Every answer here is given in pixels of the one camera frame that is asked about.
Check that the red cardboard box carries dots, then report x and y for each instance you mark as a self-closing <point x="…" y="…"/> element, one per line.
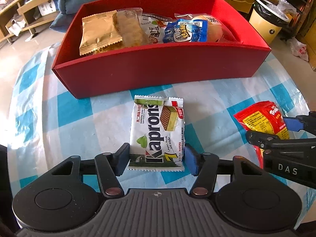
<point x="158" y="64"/>

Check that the white Kaprons wafer packet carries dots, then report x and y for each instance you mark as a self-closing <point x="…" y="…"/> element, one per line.
<point x="157" y="134"/>

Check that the wooden TV cabinet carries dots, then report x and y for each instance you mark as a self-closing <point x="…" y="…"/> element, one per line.
<point x="27" y="14"/>

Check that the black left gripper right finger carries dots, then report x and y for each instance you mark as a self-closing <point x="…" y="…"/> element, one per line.
<point x="204" y="167"/>

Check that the white red plastic bag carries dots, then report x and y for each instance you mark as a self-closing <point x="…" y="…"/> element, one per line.
<point x="298" y="49"/>

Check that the blue white checkered tablecloth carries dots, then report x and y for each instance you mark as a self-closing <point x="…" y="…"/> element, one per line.
<point x="48" y="125"/>

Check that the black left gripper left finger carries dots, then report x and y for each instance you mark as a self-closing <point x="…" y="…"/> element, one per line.
<point x="109" y="166"/>

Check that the wooden side cabinet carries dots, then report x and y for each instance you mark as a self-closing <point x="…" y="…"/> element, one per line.
<point x="306" y="32"/>

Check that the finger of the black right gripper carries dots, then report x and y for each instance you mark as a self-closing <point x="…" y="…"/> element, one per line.
<point x="264" y="141"/>
<point x="302" y="122"/>

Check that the clear bag yellow crisps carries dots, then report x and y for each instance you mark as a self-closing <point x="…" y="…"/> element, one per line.
<point x="129" y="27"/>

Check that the red yellow snack packet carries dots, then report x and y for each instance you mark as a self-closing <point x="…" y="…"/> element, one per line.
<point x="264" y="117"/>

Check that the clear white printed packet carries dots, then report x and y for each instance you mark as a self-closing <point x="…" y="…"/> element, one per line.
<point x="154" y="26"/>

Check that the yellow trash bin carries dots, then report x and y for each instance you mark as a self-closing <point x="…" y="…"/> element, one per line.
<point x="267" y="19"/>

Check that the gold foil snack packet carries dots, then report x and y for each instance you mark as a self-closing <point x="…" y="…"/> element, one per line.
<point x="99" y="31"/>

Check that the clear bread bun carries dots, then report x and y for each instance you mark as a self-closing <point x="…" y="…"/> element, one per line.
<point x="216" y="30"/>

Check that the blue snack packet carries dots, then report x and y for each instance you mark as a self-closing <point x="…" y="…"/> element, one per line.
<point x="183" y="30"/>

